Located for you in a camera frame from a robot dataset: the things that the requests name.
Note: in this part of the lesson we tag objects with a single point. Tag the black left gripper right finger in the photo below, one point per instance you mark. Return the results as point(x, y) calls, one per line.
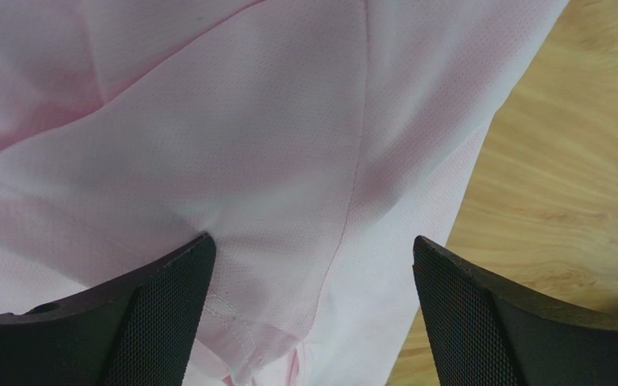
point(485, 329)

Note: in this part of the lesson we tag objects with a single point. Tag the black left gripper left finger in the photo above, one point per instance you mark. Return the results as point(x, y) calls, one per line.
point(136, 329)

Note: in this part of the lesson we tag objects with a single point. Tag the pink t-shirt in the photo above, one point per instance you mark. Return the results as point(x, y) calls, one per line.
point(313, 140)

